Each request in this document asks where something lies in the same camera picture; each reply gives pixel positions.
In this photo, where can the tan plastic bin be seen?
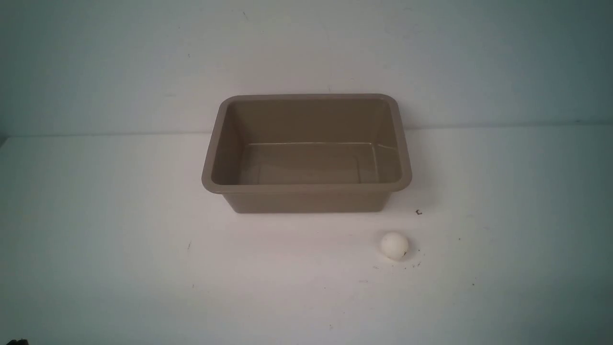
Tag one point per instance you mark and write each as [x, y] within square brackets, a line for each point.
[307, 153]

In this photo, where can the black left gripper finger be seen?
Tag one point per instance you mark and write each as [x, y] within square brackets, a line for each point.
[18, 342]

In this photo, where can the white ping-pong ball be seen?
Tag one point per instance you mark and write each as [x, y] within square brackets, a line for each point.
[394, 246]

